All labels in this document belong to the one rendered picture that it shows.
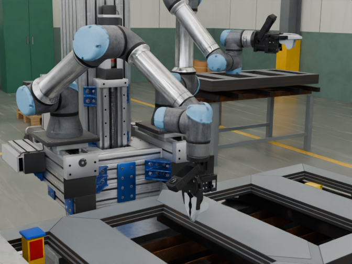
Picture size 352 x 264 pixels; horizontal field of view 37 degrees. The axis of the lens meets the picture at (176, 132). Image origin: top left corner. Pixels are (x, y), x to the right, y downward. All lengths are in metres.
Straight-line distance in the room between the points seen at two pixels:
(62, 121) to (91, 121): 0.28
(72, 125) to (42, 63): 9.04
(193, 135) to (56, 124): 0.77
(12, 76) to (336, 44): 6.44
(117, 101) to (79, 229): 0.81
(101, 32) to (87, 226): 0.64
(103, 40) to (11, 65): 9.29
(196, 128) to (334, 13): 9.38
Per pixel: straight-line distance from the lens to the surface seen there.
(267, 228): 1.76
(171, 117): 1.60
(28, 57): 11.09
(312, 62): 11.19
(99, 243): 1.63
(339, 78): 10.71
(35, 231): 1.65
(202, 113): 1.54
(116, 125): 2.39
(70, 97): 2.15
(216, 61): 2.20
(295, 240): 1.70
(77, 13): 2.35
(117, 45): 1.81
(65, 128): 2.15
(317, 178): 2.40
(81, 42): 1.79
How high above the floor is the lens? 1.52
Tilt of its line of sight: 12 degrees down
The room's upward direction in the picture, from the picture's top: 1 degrees clockwise
